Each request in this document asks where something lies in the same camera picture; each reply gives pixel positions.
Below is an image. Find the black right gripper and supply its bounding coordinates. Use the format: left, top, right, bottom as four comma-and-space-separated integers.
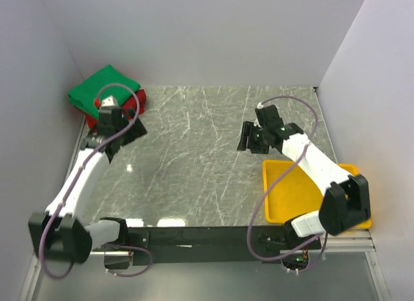
236, 122, 270, 155

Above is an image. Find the green t shirt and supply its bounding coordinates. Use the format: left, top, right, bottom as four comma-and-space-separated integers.
68, 65, 140, 120

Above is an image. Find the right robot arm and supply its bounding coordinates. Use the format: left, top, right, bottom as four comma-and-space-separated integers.
237, 121, 371, 249

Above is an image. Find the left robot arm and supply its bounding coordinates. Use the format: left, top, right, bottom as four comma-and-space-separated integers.
28, 107, 147, 264

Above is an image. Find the red folded t shirt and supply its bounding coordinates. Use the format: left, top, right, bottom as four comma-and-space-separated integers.
76, 89, 147, 129

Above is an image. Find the yellow plastic tray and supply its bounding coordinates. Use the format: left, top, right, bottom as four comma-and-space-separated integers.
263, 160, 372, 229

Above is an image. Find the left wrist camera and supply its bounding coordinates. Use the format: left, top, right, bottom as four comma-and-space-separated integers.
93, 95, 121, 117

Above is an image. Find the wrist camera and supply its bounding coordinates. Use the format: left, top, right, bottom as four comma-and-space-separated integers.
93, 95, 121, 117
255, 103, 303, 135

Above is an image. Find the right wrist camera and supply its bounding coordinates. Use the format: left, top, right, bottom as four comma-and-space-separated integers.
255, 103, 303, 135

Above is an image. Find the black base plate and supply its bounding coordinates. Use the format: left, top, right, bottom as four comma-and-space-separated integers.
122, 225, 304, 263

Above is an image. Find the aluminium frame rail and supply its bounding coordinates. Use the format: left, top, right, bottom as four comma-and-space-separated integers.
90, 230, 376, 257

